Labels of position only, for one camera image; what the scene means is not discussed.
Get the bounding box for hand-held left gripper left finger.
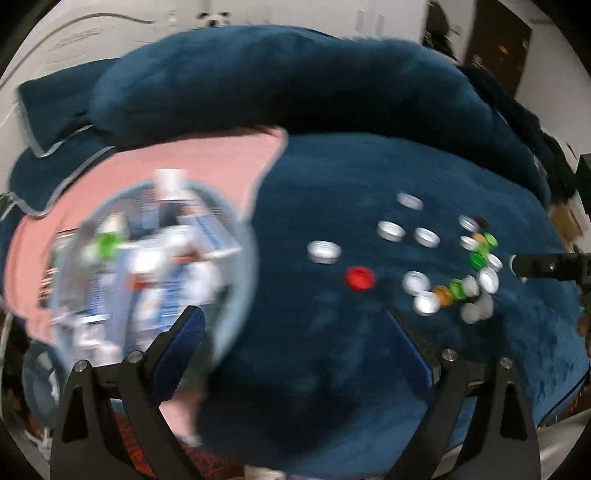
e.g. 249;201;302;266
50;305;206;480

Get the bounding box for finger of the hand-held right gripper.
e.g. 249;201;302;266
513;253;591;283

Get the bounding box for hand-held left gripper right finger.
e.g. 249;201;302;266
387;307;542;480

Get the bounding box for red bottle cap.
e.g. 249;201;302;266
345;266;377;291

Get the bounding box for light blue mesh basket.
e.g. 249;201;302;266
46;180;259;370

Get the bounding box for pile of mixed bottle caps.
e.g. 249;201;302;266
307;191;504;325

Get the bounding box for cardboard box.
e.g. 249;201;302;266
547;203;585;241

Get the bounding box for black monitor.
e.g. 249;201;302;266
575;154;591;195

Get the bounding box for red patterned rug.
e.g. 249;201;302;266
106;411;250;480

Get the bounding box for green bottle cap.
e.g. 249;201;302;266
90;233;125;259

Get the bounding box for dark clothes pile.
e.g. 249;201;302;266
462;65;578;204

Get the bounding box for pink bed sheet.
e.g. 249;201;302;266
7;127;289;444

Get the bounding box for dark brown wooden door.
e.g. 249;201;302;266
464;9;532;97

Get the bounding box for dark hanging clothes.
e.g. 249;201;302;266
422;0;462;63

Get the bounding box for blue pillow grey piping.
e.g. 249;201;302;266
8;62;121;217

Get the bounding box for rolled blue plush blanket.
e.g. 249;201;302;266
90;25;550;204

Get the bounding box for white wardrobe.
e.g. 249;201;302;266
323;0;428;42

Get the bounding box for white headboard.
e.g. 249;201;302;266
0;0;199;153

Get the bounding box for panda plush toy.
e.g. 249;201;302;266
196;11;232;28

